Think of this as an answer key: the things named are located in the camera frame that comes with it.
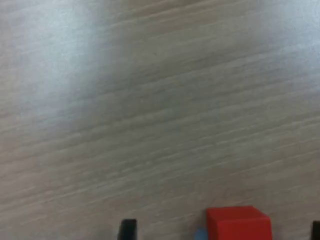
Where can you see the blue-grey tape piece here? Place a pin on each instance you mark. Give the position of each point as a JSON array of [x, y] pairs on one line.
[[200, 235]]

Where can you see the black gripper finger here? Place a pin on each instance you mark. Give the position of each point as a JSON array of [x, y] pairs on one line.
[[127, 231], [316, 231]]

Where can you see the red cube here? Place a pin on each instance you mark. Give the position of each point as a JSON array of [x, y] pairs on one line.
[[237, 225]]

